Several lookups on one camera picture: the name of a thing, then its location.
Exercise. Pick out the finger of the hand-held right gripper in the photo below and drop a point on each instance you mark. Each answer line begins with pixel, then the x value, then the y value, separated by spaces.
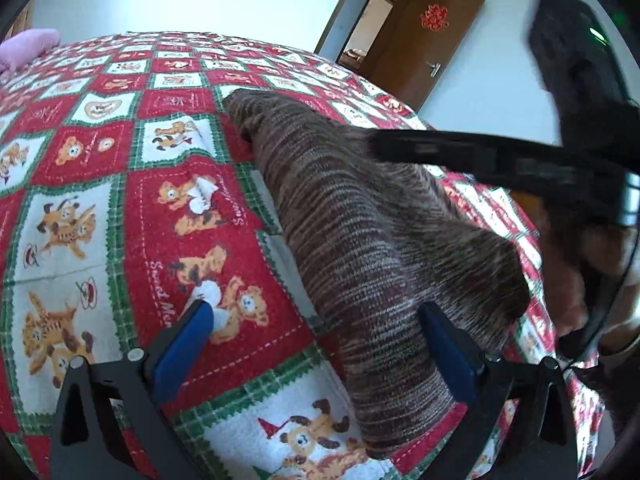
pixel 480 157

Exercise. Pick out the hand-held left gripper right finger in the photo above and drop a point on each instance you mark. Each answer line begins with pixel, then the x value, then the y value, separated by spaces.
pixel 447 355

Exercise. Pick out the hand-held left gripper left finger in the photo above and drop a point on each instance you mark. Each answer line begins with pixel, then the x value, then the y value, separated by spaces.
pixel 185 340

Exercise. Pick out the brown knitted sweater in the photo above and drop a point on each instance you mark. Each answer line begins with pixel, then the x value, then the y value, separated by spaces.
pixel 380 260

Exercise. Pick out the person's right hand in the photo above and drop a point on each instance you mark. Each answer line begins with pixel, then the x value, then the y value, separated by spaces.
pixel 567 270

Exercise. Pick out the brown wooden door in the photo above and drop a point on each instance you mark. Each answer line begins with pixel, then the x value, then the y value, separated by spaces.
pixel 425 45

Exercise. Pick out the red printed bed blanket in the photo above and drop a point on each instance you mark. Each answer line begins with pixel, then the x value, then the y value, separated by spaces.
pixel 125 220

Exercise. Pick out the red door decoration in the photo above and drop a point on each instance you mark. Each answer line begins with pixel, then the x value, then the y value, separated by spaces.
pixel 434 16

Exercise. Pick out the pink folded quilt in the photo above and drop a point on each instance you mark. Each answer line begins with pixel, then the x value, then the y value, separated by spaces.
pixel 25 50

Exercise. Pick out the brown door frame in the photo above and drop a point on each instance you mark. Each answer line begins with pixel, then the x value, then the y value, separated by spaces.
pixel 350 10

